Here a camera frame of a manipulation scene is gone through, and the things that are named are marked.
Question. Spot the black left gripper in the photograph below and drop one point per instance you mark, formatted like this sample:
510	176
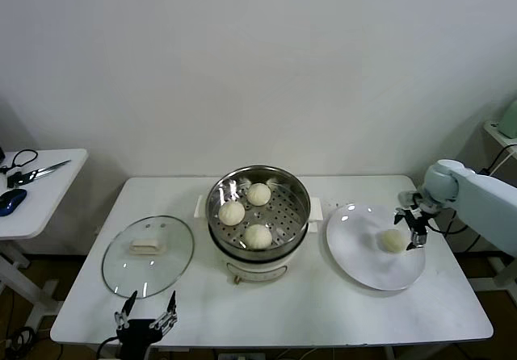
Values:
139	331

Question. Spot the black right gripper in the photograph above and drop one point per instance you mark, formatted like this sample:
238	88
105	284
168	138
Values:
416	218

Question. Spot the white steamed baozi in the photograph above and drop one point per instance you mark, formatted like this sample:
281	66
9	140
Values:
259	194
257	237
232	214
392	241

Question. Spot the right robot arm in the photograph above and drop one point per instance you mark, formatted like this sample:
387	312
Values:
476	198

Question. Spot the perforated steel steamer basket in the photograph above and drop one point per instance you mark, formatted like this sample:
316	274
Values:
288	214

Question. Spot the white round plate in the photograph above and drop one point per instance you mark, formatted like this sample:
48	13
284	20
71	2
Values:
355	239

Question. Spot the white side table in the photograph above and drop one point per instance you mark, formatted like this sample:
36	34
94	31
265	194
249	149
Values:
52	198

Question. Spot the pale green appliance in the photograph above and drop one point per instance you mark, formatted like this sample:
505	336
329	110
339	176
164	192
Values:
509	120

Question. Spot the blue computer mouse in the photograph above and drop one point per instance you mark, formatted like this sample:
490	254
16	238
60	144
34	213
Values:
11	200

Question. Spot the black device edge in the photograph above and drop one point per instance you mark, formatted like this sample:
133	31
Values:
1	154

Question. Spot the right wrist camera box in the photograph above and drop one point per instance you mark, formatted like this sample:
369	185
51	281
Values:
408	197

